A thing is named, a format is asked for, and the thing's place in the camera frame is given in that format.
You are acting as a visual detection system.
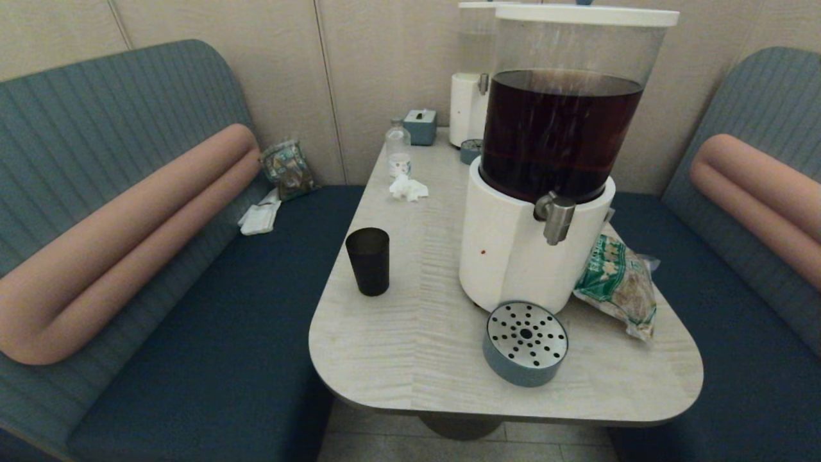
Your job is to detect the blue upholstered bench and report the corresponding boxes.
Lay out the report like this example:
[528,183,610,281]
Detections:
[0,40,366,462]
[606,46,821,462]

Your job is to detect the green white snack bag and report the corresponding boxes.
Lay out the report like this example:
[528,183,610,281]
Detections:
[573,234,661,341]

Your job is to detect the crumpled white tissue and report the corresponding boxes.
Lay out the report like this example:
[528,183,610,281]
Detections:
[389,175,429,202]

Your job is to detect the metal dispenser tap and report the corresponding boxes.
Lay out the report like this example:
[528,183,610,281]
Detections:
[534,191,577,246]

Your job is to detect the white napkin packet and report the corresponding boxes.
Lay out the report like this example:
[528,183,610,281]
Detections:
[238,189,283,236]

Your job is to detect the clear liquid dispenser white base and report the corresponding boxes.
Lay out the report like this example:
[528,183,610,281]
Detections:
[449,1,498,148]

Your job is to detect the blue tissue box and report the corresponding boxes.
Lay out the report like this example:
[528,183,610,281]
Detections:
[403,108,438,146]

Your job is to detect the large dark tea dispenser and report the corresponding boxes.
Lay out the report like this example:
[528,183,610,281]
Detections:
[459,5,681,315]

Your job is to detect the black plastic cup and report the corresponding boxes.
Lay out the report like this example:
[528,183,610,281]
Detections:
[346,227,391,297]

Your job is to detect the dark printed snack bag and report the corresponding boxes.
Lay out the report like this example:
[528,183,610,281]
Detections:
[259,140,319,201]

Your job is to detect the table pedestal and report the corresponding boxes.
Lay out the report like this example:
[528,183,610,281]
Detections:
[418,414,506,441]

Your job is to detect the round blue perforated drip tray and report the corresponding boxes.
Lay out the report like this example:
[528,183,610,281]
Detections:
[482,301,570,388]

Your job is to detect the clear plastic bottle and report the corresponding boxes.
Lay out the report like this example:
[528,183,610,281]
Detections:
[385,118,412,178]

